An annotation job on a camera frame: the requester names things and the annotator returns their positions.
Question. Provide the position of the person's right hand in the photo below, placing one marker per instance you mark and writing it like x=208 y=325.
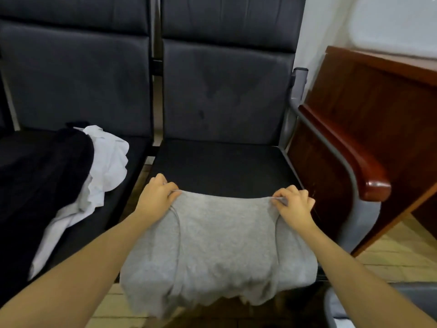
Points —
x=295 y=209

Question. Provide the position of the person's left hand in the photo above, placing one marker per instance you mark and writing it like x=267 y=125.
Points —
x=155 y=198

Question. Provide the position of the grey garment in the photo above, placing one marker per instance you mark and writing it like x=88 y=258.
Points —
x=218 y=249

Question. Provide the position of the grey plastic storage bin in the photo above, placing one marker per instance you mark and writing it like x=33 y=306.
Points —
x=341 y=307

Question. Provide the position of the pile of clothes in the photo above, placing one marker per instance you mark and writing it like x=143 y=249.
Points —
x=41 y=188

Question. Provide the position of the person's left forearm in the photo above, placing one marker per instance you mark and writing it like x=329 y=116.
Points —
x=65 y=276

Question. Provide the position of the person's right forearm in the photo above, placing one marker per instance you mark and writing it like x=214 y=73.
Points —
x=372 y=280

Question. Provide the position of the brown wooden bench armrest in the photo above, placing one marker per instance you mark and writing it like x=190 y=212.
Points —
x=352 y=153

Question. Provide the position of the black leather bench seat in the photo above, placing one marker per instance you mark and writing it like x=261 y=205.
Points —
x=75 y=71
x=225 y=92

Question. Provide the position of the brown wooden desk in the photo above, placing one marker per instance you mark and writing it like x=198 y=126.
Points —
x=375 y=99

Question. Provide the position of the white plastic tray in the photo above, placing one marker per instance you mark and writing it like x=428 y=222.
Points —
x=396 y=24

